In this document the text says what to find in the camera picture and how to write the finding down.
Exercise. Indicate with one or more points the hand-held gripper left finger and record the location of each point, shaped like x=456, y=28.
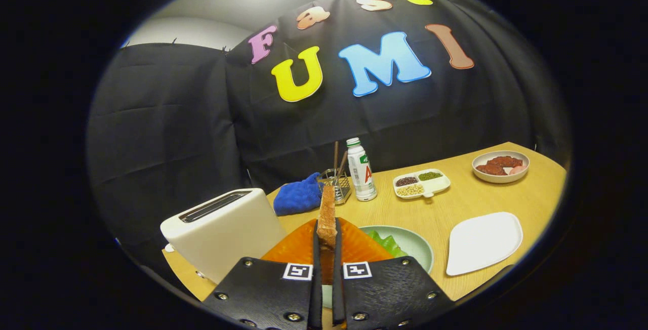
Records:
x=317, y=294

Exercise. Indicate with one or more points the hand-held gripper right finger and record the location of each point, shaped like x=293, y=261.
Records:
x=337, y=294

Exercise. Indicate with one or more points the toasted bread slice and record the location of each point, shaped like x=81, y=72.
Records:
x=327, y=218

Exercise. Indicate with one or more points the green lettuce leaf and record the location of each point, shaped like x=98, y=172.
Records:
x=387, y=244

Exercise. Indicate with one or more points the pale green plate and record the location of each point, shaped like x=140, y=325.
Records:
x=416, y=249

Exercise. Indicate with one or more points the blue cloth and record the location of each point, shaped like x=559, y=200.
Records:
x=298, y=196

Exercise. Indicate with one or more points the white toaster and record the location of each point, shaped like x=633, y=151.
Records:
x=228, y=234

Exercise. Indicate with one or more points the white drink bottle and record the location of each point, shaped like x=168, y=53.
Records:
x=362, y=178

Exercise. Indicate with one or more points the brown chopstick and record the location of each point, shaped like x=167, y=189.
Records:
x=343, y=164
x=335, y=155

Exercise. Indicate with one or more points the white divided dish with beans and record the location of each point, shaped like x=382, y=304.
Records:
x=438, y=186

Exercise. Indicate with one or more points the flat white plate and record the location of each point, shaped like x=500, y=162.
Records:
x=483, y=244

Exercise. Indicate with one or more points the white bowl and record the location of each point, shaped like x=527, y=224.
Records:
x=498, y=178

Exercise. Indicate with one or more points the dark red meat slices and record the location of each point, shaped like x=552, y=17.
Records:
x=498, y=163

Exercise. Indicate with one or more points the pale pink meat piece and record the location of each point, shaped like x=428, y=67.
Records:
x=517, y=170

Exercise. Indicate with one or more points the black backdrop cloth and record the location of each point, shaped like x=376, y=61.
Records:
x=167, y=117

